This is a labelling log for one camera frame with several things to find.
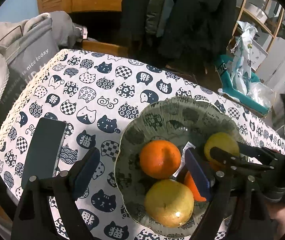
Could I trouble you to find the yellow lemon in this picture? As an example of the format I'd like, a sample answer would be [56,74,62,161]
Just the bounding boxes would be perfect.
[204,132,240,163]

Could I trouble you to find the dark grey hoodie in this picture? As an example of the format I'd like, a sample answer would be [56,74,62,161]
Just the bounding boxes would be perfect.
[50,11,86,49]

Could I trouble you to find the black hooded coat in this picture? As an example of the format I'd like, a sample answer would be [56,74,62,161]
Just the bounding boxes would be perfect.
[157,0,238,55]

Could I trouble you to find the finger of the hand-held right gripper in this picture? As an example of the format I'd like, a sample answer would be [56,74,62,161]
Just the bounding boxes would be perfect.
[209,146,275,172]
[236,141,284,161]

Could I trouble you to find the white patterned bag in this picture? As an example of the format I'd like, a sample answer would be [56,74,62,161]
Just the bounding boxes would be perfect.
[226,20,260,94]

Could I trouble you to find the grey laundry bag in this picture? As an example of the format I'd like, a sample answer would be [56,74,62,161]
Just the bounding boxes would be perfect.
[0,17,60,117]

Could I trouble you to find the green glass bowl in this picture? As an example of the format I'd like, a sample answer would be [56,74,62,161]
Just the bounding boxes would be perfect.
[114,96,249,238]

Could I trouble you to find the steel pot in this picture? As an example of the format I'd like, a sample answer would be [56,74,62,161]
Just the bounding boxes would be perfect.
[247,2,268,23]

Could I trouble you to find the large orange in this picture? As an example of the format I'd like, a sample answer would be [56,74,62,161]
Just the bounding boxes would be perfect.
[139,140,182,179]

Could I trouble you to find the person's right hand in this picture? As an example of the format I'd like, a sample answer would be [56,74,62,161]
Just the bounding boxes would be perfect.
[269,201,285,233]

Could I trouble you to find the cat print tablecloth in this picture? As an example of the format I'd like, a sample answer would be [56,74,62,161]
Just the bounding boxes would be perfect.
[0,49,285,240]

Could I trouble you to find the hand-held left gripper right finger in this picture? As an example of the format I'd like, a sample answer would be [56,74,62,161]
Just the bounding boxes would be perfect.
[184,149,275,240]

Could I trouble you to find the small orange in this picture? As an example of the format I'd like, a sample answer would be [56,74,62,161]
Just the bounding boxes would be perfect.
[184,170,207,202]

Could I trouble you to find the clear plastic bag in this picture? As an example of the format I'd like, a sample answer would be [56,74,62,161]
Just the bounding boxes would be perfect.
[247,81,276,108]

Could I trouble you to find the grey jacket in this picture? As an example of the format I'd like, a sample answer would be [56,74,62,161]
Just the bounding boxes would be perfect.
[145,0,180,37]

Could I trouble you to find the wooden shelf rack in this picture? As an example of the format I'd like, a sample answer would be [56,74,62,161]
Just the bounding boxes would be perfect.
[229,0,285,55]

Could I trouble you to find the yellow pear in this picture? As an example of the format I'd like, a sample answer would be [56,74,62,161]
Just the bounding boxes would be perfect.
[144,179,195,228]

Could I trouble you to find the white drawer box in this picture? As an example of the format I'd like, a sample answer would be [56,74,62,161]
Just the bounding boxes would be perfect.
[247,34,269,72]

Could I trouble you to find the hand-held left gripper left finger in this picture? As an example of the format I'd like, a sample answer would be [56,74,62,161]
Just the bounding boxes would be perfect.
[10,147,101,240]

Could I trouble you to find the black jacket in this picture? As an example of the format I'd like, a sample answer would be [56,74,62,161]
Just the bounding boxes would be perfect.
[121,0,153,44]

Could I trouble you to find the wooden drawer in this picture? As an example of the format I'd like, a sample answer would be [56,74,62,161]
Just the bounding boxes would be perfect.
[82,40,130,58]

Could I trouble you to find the teal plastic basket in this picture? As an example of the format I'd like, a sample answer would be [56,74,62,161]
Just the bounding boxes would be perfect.
[214,54,270,117]

